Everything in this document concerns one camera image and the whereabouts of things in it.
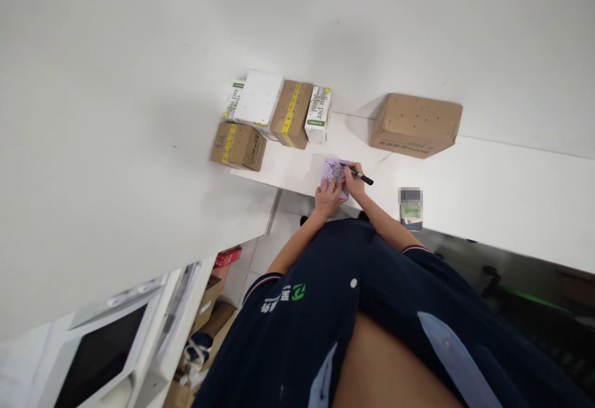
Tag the person's left hand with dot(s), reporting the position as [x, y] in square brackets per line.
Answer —
[328, 201]

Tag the plain white box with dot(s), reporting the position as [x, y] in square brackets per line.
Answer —
[258, 96]

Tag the large brown cardboard box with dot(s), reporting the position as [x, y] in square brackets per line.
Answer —
[413, 124]

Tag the person's right hand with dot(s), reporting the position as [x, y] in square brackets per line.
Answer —
[357, 180]

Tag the small purple patterned box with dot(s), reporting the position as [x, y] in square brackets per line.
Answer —
[331, 168]

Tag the person's left fingers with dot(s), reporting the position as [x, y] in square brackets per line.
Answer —
[331, 185]

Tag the small dark flat device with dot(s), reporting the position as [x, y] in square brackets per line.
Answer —
[411, 222]

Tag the black marker pen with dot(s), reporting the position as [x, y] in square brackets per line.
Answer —
[364, 178]

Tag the white framed monitor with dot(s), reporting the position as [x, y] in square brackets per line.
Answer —
[100, 357]

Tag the red carton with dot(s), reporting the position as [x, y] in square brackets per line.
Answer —
[228, 257]

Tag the small brown yellow-taped box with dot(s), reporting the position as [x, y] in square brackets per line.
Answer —
[237, 145]

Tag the tall brown yellow-taped box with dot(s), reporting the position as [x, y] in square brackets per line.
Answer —
[290, 112]

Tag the person's body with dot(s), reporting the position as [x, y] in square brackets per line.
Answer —
[325, 333]

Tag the brown cartons on floor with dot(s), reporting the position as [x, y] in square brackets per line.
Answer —
[211, 308]

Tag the white green printed carton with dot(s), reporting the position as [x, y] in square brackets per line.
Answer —
[234, 98]
[317, 117]

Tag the person's right fingers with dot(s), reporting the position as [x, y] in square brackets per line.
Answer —
[352, 169]

